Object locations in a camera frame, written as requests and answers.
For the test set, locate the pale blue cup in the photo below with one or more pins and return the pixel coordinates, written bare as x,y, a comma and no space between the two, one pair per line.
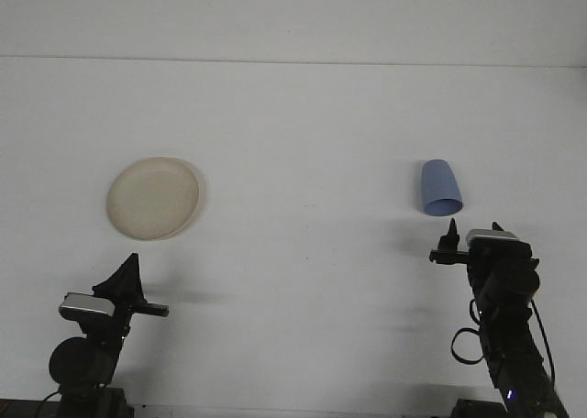
440,184

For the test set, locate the pale round plate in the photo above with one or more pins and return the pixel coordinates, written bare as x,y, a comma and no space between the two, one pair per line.
153,198

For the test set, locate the dark robot mounting platform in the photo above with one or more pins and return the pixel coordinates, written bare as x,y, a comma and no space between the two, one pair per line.
20,409

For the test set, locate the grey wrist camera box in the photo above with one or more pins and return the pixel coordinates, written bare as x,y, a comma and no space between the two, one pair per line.
493,238
87,304

